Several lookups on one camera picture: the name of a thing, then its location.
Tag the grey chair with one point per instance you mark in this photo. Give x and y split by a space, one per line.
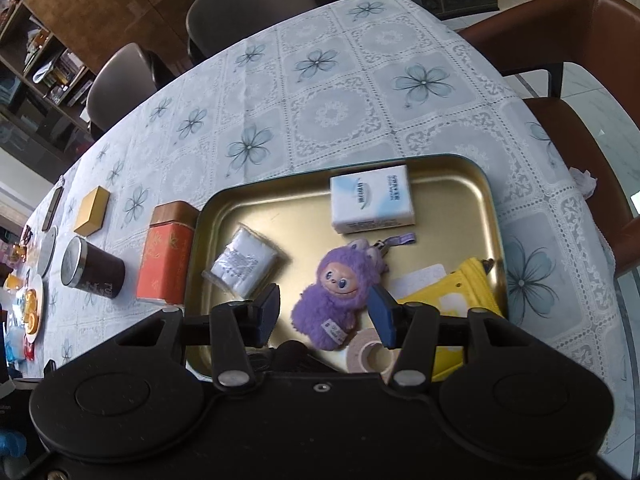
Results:
126 80
213 25

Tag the black can silver lid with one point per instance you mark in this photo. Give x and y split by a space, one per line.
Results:
88 268

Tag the white floral lace tablecloth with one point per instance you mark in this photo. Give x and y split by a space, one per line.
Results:
355 81

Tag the white plate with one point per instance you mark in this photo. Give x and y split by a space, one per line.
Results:
40 295

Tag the beige tape roll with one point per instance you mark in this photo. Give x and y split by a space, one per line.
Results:
366 354

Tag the grey round trivet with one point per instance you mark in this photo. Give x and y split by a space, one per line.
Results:
47 249

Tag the orange slices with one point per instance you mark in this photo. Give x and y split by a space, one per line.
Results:
30 314

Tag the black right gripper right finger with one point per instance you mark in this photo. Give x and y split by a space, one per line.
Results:
412 329

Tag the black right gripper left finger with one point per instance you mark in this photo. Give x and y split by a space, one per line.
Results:
236 326

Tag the white tissue pack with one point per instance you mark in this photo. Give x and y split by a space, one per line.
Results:
371 200

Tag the grey chair left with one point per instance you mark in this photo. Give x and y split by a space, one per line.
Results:
126 80

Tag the gold metal tray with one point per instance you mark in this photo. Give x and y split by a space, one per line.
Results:
455 220

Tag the grey chair right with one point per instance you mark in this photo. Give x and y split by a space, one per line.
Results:
213 25

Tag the white gauze packet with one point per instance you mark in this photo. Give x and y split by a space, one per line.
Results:
244 264

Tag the yellow question-mark plush cube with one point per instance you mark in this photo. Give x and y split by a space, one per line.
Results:
454 295

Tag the orange tea tin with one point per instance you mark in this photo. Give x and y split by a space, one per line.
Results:
166 254

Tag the gold cardboard box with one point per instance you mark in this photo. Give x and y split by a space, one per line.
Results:
92 211

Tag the purple plush monster doll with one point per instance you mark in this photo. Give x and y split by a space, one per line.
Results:
326 311

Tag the wooden bookshelf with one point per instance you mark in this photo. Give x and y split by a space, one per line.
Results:
44 90

